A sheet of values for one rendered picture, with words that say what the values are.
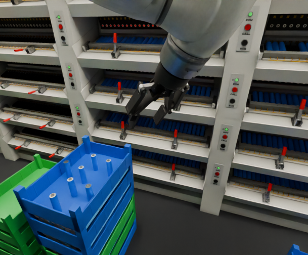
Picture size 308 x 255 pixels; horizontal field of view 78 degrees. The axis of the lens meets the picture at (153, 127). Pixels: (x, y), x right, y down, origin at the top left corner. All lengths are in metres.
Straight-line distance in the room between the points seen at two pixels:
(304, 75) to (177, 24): 0.54
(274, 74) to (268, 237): 0.74
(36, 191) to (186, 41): 0.58
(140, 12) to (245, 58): 0.48
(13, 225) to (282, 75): 1.01
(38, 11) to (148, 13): 0.77
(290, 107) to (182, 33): 0.62
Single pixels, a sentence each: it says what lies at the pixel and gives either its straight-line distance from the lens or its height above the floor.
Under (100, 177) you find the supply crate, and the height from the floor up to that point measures 0.40.
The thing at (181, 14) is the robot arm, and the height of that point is 0.87.
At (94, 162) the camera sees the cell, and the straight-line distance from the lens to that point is 0.70.
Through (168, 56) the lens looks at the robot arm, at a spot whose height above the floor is 0.81.
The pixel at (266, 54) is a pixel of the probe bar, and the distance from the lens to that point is 0.78.
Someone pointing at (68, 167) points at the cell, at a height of 0.45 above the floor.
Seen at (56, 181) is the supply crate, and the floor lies 0.40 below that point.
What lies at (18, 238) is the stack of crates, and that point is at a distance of 0.90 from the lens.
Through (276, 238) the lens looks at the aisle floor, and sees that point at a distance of 1.15.
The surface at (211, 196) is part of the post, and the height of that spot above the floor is 0.12.
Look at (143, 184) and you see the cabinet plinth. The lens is 1.15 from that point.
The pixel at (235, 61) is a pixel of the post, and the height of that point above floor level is 0.75.
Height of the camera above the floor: 0.86
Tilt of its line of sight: 28 degrees down
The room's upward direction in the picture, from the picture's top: straight up
